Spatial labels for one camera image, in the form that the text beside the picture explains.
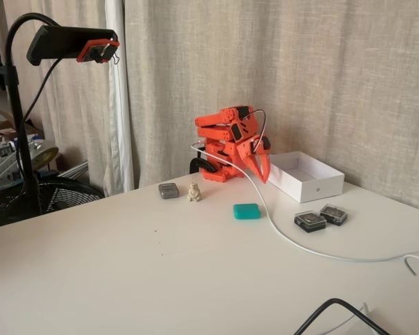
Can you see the white cardboard box bin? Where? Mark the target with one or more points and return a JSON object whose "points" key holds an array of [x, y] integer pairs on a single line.
{"points": [[321, 190]]}

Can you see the brown cardboard box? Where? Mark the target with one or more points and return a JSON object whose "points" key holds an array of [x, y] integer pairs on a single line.
{"points": [[0, 122]]}

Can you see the black phone holder bar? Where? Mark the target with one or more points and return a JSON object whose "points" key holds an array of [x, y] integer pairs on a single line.
{"points": [[66, 40]]}

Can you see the phone on gooseneck stand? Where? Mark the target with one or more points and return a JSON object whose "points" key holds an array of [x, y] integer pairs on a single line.
{"points": [[77, 104]]}

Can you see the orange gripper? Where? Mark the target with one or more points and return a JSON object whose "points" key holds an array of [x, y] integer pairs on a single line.
{"points": [[248, 152]]}

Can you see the black table clamp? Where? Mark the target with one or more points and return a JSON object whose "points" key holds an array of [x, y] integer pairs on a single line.
{"points": [[202, 162]]}

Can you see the green cube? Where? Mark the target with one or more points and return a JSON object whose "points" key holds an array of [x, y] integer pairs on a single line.
{"points": [[247, 211]]}

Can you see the orange robot base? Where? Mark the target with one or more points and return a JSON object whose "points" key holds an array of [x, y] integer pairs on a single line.
{"points": [[216, 175]]}

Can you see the black clear-lid case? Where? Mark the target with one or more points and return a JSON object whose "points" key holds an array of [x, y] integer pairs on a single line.
{"points": [[333, 214], [310, 221]]}

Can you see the black floor fan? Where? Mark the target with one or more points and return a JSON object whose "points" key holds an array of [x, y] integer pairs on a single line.
{"points": [[66, 195]]}

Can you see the black gooseneck stand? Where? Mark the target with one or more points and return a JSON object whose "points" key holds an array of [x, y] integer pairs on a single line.
{"points": [[15, 104]]}

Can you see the yellowish round object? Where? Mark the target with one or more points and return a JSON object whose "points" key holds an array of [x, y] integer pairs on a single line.
{"points": [[45, 157]]}

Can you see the cream bear figurine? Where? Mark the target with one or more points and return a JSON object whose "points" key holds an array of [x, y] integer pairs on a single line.
{"points": [[194, 192]]}

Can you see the orange camera mount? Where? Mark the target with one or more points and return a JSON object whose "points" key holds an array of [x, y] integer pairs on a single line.
{"points": [[87, 49]]}

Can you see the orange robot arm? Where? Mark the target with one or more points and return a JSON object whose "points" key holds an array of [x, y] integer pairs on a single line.
{"points": [[213, 120]]}

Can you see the beige linen curtain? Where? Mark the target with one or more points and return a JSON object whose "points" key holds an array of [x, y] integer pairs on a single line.
{"points": [[300, 70]]}

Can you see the white slats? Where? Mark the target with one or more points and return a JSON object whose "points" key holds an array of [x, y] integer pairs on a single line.
{"points": [[75, 169]]}

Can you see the clear packaged box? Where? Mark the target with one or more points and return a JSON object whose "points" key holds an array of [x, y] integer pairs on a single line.
{"points": [[0, 157]]}

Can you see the grey metal tin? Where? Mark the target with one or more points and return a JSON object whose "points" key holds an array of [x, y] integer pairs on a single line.
{"points": [[168, 191]]}

